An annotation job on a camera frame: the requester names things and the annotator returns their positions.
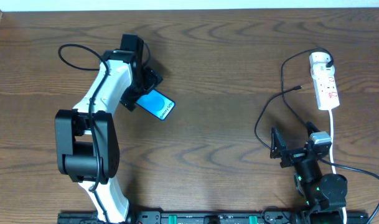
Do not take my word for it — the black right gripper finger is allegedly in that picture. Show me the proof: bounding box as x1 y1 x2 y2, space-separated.
270 128 287 159
306 121 320 136

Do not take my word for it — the blue screen Galaxy smartphone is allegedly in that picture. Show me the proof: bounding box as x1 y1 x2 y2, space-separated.
136 90 175 121

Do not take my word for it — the black USB charging cable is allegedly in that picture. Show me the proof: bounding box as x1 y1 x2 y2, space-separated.
254 47 335 151

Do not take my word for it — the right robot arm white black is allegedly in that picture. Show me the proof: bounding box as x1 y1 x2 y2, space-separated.
270 122 347 223

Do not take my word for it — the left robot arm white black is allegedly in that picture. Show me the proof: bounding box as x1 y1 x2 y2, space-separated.
55 34 162 223

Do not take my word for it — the white USB charger adapter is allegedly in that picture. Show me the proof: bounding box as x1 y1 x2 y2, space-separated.
309 52 335 80

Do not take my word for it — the white power strip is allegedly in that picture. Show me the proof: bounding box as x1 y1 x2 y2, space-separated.
311 63 340 111

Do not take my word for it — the black right camera cable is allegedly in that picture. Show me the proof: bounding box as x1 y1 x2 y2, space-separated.
319 157 379 224

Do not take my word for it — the black camera cable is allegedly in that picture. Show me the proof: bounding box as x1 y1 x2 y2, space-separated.
57 42 152 224
319 157 379 224

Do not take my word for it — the white power strip cord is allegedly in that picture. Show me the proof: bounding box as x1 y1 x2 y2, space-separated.
327 109 348 224

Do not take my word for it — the black left camera cable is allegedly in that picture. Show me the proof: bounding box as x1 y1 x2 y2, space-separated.
57 42 152 224

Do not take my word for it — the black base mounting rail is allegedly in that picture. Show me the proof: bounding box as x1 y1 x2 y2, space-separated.
57 210 368 224

